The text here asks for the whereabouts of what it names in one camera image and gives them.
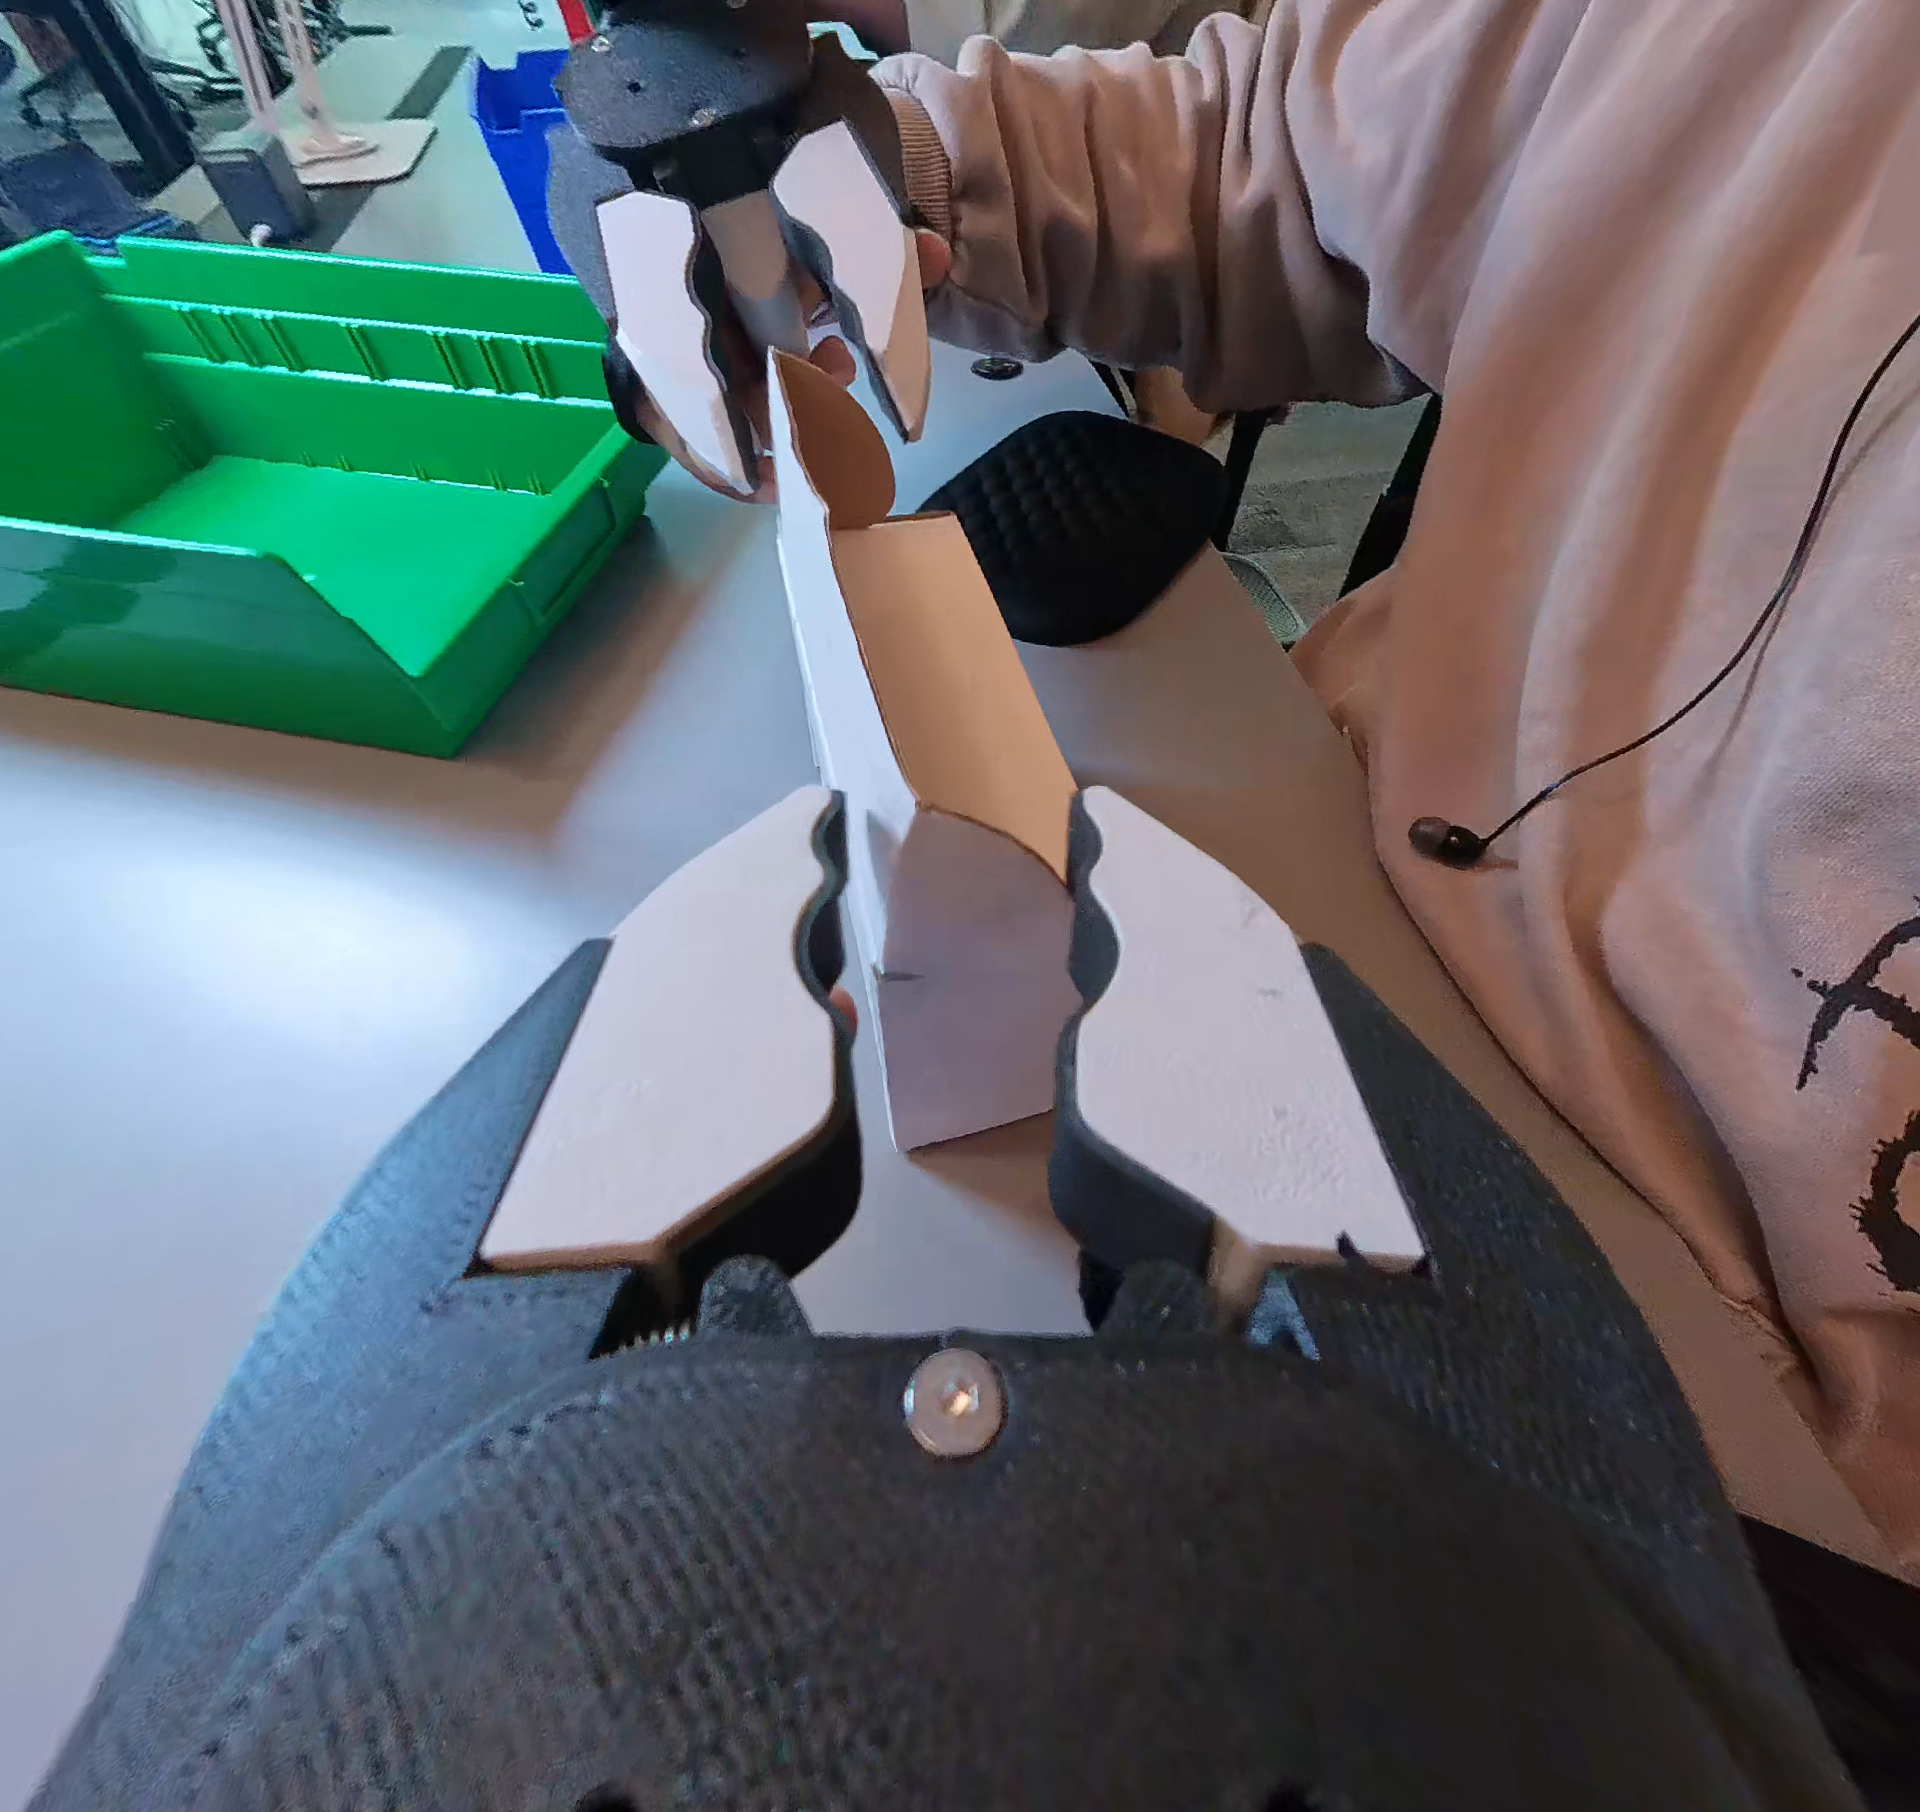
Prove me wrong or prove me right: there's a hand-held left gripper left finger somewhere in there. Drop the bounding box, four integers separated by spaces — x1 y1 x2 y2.
474 785 864 1279

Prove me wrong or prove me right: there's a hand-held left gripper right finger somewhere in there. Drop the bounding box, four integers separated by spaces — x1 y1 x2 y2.
1048 783 1430 1320

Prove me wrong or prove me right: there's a black chair armrest pad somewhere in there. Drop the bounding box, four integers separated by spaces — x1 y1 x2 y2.
914 410 1232 648

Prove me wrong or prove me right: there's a grey power adapter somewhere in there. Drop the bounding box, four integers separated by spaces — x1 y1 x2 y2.
193 141 318 246

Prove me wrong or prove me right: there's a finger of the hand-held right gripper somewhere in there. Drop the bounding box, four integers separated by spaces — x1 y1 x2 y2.
594 187 764 501
771 123 935 441

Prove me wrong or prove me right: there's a black wired earbud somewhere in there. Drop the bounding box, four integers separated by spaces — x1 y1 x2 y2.
1407 316 1920 874

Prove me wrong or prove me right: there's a person's right forearm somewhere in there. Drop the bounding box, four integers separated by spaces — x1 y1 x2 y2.
866 12 1448 416

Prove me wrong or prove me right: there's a green plastic bin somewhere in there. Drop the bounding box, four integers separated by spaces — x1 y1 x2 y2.
0 230 671 762

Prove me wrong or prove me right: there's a black frame desk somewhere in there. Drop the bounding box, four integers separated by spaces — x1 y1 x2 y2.
0 0 197 195

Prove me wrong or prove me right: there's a white cardboard box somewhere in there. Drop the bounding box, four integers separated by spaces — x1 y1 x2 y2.
768 349 1080 1155

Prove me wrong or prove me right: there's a person in pink sweatshirt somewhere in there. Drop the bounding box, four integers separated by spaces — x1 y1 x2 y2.
1289 0 1920 1590

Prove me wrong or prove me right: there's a blue plastic bin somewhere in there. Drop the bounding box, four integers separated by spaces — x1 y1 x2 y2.
469 47 585 278

